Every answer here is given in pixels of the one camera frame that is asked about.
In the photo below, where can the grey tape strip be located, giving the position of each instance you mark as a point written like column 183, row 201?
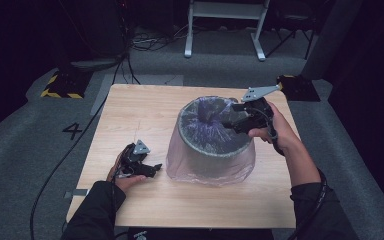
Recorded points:
column 80, row 192

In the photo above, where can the black tripod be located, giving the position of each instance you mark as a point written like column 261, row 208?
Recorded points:
column 305, row 36

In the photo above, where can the person's left hand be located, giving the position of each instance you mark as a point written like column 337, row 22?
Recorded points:
column 125, row 182

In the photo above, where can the green plastic bin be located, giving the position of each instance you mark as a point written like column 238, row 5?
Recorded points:
column 210, row 146

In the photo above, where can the black yellow striped base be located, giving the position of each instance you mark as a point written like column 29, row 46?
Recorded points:
column 65, row 85
column 301, row 90

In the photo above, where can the grey post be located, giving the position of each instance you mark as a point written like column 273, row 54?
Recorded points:
column 330, row 40

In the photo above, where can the white metal stand frame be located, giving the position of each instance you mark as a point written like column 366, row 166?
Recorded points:
column 226, row 10

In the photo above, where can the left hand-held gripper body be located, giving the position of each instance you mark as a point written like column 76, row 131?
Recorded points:
column 131, row 163

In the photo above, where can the purple plastic bag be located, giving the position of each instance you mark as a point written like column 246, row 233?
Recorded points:
column 186, row 166

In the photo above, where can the person's right hand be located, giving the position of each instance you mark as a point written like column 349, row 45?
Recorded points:
column 281, row 133

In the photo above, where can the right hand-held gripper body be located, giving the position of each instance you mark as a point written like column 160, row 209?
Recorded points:
column 258, row 115

